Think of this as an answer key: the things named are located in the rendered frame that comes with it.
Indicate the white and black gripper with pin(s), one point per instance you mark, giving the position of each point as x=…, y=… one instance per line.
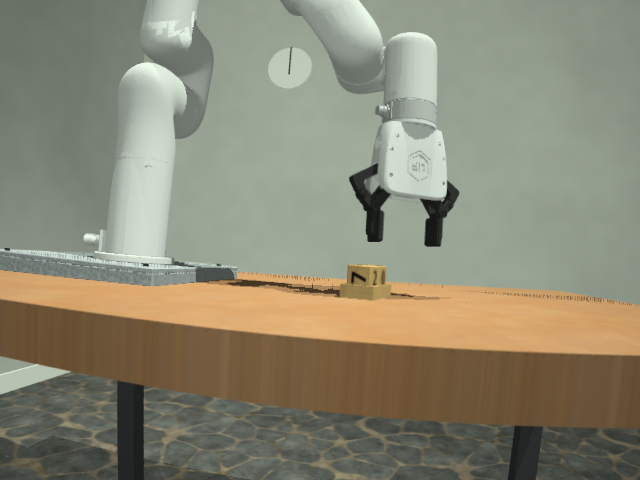
x=409, y=159

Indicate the tan wooden calendar tray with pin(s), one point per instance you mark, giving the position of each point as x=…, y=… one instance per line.
x=365, y=292

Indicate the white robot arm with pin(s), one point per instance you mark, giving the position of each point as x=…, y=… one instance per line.
x=151, y=96

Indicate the tan wooden number cube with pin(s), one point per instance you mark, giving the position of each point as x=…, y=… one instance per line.
x=382, y=275
x=366, y=275

